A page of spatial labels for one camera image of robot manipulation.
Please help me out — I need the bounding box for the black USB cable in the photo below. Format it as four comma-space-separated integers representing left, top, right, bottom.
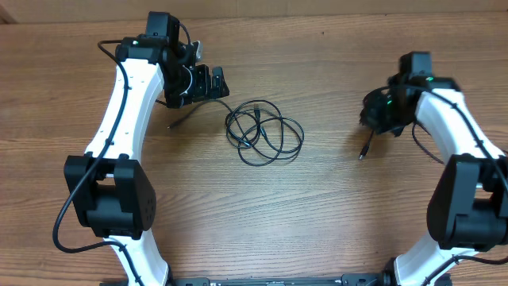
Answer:
166, 98, 306, 167

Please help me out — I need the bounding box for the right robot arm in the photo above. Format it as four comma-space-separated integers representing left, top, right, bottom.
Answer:
360, 52, 507, 285

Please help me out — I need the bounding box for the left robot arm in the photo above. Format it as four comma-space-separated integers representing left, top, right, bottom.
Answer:
52, 11, 229, 285

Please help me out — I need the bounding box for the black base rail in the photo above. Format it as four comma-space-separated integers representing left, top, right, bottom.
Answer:
170, 273, 394, 286

